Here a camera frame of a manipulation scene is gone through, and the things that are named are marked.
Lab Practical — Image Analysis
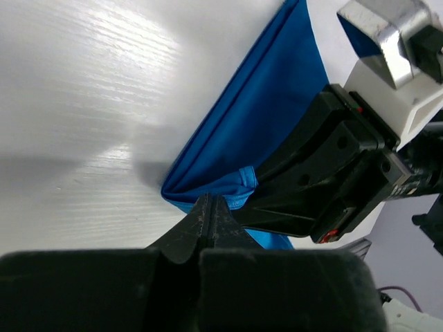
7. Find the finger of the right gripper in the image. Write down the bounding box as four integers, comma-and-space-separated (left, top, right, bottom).
233, 187, 350, 244

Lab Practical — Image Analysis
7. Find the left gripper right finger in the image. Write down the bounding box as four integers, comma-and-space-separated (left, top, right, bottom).
199, 195, 388, 332

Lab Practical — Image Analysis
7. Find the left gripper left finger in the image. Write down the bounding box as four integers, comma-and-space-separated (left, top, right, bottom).
1, 194, 212, 331

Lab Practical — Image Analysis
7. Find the blue cloth napkin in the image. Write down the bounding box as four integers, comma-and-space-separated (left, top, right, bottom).
161, 0, 328, 250

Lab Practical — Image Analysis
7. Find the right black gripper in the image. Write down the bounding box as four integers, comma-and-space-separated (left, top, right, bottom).
254, 84, 442, 234

